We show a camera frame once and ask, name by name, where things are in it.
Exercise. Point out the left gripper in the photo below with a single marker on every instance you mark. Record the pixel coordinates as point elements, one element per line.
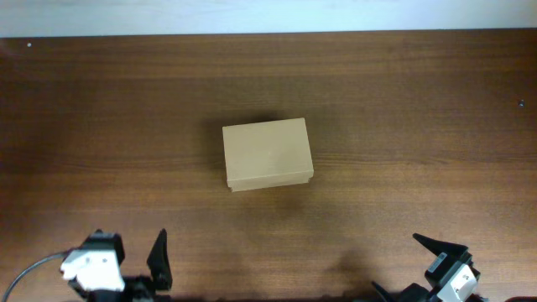
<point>161,276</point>

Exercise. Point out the brown cardboard box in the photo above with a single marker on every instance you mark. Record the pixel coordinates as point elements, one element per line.
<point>267,154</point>

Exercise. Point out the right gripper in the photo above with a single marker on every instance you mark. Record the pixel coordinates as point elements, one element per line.
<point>435,247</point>

